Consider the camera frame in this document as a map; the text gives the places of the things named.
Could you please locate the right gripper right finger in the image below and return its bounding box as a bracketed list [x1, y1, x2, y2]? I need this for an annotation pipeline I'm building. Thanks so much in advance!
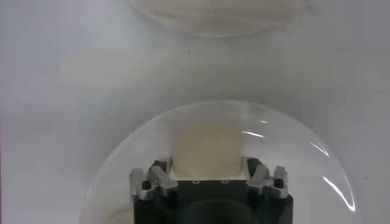
[242, 156, 289, 200]

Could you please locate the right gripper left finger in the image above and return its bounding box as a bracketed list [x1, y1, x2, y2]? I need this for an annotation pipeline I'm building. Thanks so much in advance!
[129, 156, 179, 201]

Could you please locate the white steamed baozi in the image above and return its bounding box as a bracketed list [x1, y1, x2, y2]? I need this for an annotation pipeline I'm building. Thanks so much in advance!
[170, 120, 244, 181]

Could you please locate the white round plate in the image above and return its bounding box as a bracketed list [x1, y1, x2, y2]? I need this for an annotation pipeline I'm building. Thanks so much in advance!
[77, 99, 365, 224]

